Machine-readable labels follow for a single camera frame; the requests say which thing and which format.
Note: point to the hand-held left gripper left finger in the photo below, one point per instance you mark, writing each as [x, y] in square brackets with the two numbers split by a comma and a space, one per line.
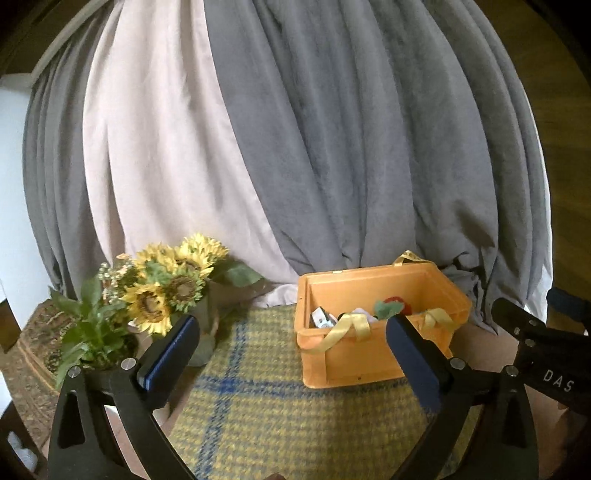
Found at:
[168, 360]

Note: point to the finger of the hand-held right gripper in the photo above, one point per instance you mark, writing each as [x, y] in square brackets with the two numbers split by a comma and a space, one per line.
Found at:
[517, 318]
[570, 307]

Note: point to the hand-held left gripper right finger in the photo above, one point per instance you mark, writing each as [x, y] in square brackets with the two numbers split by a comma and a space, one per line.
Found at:
[413, 364]

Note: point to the orange plastic crate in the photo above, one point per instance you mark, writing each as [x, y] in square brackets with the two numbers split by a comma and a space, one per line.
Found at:
[351, 360]

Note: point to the red green fluffy toy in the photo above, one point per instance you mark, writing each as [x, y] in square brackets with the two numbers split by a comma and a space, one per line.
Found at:
[392, 305]

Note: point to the small white packet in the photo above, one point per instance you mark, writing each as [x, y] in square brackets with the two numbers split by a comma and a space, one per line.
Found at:
[323, 318]

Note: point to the sunflower bouquet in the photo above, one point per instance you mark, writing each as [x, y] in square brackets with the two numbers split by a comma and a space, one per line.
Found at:
[157, 300]

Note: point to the yellow green plaid mat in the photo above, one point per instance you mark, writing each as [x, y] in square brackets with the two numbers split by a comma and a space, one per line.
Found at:
[277, 415]

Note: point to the brown patterned rug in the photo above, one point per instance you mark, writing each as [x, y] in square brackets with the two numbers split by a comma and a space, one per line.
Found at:
[39, 350]

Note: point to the white curtain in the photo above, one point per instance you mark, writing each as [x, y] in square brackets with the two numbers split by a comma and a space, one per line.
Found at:
[161, 161]

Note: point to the grey curtain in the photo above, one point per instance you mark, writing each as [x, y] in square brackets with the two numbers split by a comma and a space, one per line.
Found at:
[378, 138]

